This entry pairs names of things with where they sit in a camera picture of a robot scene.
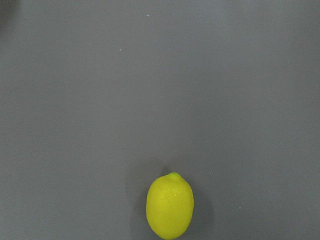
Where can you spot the yellow lemon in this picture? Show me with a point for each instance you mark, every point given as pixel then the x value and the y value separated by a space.
pixel 169 206

